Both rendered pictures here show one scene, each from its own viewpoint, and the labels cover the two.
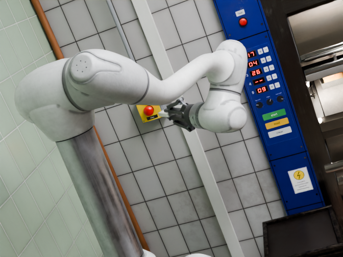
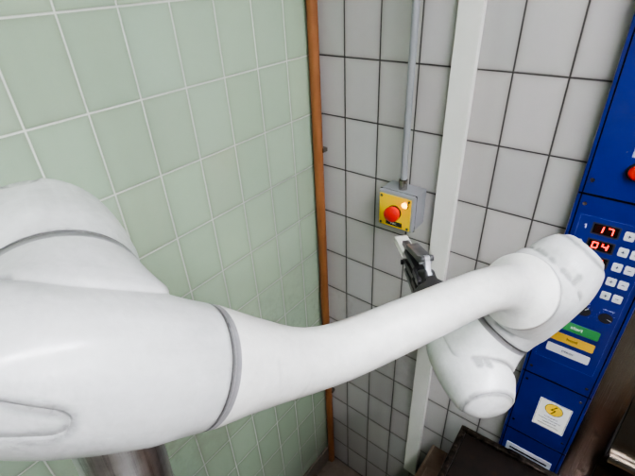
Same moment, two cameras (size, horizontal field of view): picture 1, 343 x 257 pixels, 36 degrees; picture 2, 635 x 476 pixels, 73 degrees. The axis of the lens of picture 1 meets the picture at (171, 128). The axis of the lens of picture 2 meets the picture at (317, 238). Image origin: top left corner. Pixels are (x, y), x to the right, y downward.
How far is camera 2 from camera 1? 1.08 m
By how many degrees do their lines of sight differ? 26
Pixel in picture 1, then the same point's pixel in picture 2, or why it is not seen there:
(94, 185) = (82, 464)
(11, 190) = not seen: hidden behind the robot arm
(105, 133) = (334, 197)
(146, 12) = (469, 63)
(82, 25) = (362, 36)
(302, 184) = (550, 422)
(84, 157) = not seen: hidden behind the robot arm
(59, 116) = not seen: outside the picture
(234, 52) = (572, 281)
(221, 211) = (424, 365)
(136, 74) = (153, 423)
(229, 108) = (482, 383)
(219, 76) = (504, 315)
